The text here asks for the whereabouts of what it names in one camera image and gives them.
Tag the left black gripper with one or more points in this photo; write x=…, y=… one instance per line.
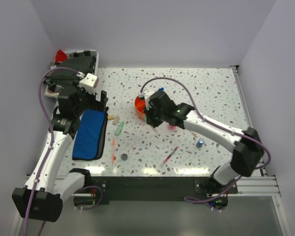
x=97, y=104

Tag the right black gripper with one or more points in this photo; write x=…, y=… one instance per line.
x=150, y=121

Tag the peach capped white marker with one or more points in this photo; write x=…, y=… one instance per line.
x=193, y=134

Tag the green capped white marker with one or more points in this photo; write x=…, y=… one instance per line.
x=154, y=129

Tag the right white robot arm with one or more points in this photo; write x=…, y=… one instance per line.
x=245, y=145

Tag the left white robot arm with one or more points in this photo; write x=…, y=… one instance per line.
x=79, y=121

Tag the orange round desk organizer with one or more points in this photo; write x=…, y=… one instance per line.
x=139, y=108

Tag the beige speckled eraser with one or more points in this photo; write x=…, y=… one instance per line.
x=116, y=119

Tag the white bin with dark cloth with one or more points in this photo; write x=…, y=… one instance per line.
x=70, y=71

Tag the blue fabric pencil pouch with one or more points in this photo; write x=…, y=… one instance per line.
x=90, y=138

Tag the mint green highlighter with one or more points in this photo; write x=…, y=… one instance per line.
x=119, y=128

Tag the orange pink pen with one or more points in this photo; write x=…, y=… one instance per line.
x=113, y=150

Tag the blue round stamp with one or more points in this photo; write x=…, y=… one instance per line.
x=200, y=143

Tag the red clear pen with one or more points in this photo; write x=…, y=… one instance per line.
x=168, y=157

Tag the red cloth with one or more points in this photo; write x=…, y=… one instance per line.
x=60, y=57

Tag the grey round sharpener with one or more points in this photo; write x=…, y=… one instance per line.
x=124, y=157

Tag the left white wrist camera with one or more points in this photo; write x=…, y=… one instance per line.
x=89, y=82

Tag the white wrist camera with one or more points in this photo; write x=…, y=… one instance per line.
x=145, y=95
x=89, y=82

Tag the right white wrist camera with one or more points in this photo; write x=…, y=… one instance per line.
x=145, y=95

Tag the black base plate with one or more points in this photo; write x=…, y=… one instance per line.
x=196, y=190

